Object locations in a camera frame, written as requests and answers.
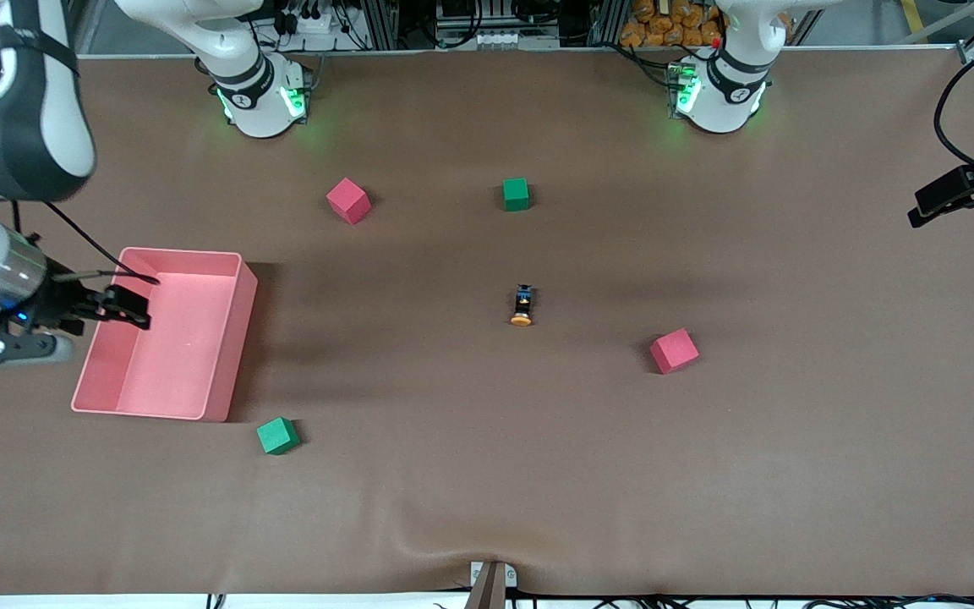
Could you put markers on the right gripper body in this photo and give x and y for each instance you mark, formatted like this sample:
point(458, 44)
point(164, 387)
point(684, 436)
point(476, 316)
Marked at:
point(57, 302)

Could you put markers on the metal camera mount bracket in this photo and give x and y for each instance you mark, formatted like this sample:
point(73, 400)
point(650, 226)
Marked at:
point(492, 584)

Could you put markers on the pink plastic bin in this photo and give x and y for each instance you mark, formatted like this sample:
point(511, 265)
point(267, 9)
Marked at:
point(174, 364)

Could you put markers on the green foam cube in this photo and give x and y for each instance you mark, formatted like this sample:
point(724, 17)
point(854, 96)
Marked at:
point(516, 194)
point(277, 436)

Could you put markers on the white terminal block strip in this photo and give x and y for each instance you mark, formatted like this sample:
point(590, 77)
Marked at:
point(512, 39)

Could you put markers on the brown table mat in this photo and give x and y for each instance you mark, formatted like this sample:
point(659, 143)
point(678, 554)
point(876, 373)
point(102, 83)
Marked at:
point(487, 474)

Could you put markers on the orange bagged goods pile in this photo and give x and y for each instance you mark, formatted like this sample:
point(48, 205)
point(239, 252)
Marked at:
point(673, 25)

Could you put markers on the white power strip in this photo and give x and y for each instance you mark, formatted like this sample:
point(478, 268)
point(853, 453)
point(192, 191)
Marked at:
point(309, 21)

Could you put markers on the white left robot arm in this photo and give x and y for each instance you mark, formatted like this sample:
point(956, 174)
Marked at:
point(719, 101)

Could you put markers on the pink foam cube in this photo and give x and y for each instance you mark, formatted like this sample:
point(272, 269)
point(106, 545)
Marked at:
point(674, 351)
point(347, 201)

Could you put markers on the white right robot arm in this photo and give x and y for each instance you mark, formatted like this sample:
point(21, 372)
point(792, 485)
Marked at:
point(30, 127)

